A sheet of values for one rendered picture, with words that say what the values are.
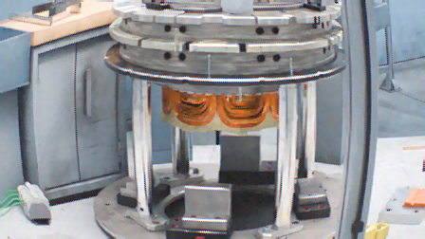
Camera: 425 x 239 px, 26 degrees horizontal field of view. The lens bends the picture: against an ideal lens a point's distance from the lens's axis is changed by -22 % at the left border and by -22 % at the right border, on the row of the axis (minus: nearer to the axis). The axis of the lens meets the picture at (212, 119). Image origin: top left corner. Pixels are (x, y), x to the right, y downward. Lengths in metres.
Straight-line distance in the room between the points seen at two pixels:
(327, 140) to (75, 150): 0.42
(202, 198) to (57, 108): 0.28
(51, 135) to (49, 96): 0.06
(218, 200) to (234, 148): 0.21
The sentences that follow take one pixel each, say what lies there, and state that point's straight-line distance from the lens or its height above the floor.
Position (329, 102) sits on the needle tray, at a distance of 1.71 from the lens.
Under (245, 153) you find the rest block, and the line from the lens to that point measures 1.58.
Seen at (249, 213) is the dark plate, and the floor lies 0.78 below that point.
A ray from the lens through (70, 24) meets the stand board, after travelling 1.50.
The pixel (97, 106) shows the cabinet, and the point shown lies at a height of 0.92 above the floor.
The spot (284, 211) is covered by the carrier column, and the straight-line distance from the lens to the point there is 1.38.
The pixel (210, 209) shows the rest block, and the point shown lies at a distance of 1.38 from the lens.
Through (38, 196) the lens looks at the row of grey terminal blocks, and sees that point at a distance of 1.48.
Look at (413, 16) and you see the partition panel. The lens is 5.46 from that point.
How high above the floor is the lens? 1.35
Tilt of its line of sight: 17 degrees down
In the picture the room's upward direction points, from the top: straight up
